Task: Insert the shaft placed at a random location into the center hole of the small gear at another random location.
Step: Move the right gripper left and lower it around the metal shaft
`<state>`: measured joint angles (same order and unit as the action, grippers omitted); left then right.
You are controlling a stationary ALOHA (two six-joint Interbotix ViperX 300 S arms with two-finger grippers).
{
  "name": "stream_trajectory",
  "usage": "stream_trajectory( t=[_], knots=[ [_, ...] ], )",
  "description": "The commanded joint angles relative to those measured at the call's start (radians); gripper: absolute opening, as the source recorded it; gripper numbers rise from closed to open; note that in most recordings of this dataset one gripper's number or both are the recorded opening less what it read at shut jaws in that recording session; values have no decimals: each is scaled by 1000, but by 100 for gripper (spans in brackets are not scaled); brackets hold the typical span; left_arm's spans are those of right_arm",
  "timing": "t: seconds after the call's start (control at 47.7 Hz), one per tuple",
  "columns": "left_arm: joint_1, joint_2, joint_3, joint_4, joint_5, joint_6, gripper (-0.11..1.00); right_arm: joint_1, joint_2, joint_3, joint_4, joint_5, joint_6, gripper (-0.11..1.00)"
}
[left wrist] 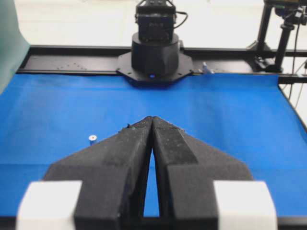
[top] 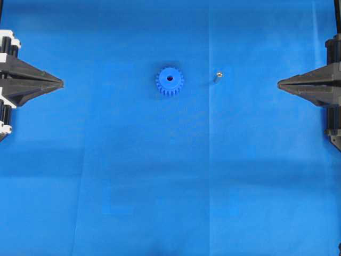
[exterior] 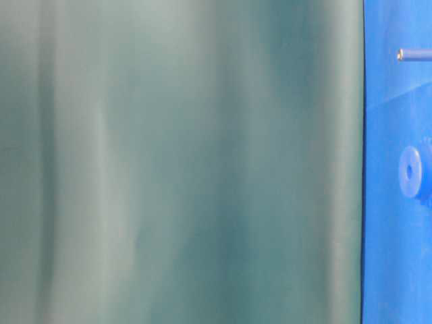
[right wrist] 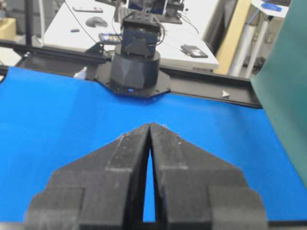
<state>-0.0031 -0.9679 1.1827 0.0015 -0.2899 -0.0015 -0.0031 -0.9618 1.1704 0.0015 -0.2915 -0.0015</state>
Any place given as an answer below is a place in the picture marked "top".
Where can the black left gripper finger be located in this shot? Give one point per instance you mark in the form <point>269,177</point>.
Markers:
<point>15,67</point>
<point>19,91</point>

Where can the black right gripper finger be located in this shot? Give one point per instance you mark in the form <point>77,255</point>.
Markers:
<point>319,95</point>
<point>327,75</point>

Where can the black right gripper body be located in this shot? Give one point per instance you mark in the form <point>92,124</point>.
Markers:
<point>333,110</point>

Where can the blue plastic spur gear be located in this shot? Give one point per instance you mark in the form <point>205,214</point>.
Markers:
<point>169,81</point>

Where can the blue table mat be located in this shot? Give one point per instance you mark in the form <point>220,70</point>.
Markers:
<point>108,165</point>

